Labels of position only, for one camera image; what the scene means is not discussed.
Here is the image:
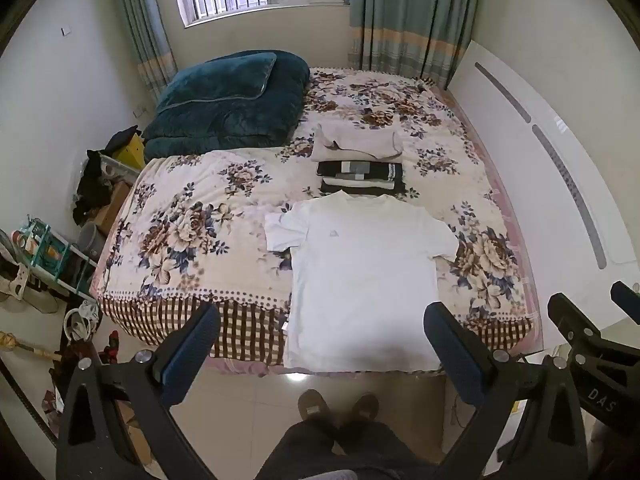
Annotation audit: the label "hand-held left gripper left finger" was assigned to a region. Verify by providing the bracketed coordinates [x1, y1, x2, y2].
[55, 301, 221, 480]

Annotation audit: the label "grey bucket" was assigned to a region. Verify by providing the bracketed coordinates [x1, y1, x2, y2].
[76, 221, 106, 262]

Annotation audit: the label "person's shoe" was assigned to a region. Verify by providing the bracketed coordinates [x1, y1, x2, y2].
[349, 392, 380, 424]
[298, 388, 332, 427]

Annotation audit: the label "white plastic crate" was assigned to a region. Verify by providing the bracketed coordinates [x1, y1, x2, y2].
[97, 152, 142, 184]

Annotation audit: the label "white t-shirt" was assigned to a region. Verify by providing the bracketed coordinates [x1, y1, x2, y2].
[264, 190, 460, 374]

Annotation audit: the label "wide teal striped curtain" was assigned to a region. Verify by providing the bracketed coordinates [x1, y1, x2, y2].
[346, 0, 485, 92]

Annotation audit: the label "white floor fan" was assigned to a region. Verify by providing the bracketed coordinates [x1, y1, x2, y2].
[0, 229, 57, 317]

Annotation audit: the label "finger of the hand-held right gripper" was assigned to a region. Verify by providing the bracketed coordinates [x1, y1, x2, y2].
[547, 292, 602, 347]
[610, 281, 640, 322]

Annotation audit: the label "person's right shoe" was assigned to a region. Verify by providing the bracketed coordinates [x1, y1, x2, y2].
[349, 392, 380, 424]

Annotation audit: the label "teal folded quilt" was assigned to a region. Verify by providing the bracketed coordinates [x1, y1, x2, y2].
[141, 50, 311, 159]

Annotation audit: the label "narrow teal striped curtain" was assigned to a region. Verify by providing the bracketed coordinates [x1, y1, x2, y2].
[111, 0, 179, 105]

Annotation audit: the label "white headboard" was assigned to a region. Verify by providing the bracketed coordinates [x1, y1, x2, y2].
[446, 39, 640, 333]

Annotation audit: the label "beige folded garment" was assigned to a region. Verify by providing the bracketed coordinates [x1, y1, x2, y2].
[311, 123, 405, 164]

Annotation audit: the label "pile of black clothes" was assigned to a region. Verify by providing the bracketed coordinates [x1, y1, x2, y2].
[72, 148, 119, 227]

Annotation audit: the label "cardboard box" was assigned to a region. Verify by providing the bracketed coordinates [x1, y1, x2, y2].
[92, 180, 134, 237]

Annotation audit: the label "wooden broom handle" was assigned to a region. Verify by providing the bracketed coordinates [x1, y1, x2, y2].
[0, 330, 64, 362]

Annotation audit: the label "teal pillow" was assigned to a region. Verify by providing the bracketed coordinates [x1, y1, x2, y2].
[155, 52, 279, 117]

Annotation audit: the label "black striped folded garment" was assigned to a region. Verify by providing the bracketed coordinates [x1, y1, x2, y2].
[316, 160, 407, 197]

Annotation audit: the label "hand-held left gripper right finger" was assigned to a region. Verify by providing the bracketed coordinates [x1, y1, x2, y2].
[423, 301, 589, 480]

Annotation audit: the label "yellow box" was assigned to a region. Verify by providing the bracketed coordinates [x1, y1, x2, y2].
[112, 132, 147, 172]

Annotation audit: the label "black garment on box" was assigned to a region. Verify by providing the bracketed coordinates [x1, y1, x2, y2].
[103, 126, 140, 155]

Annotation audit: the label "person's legs dark trousers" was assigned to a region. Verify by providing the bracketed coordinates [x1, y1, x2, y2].
[254, 419, 442, 480]

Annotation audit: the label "bed with floral sheet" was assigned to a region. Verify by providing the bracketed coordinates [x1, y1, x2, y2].
[90, 65, 547, 377]

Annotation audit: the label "person's left shoe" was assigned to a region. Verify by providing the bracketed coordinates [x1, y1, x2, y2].
[298, 388, 332, 427]

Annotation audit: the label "teal storage rack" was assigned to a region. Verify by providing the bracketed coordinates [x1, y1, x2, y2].
[16, 216, 99, 307]

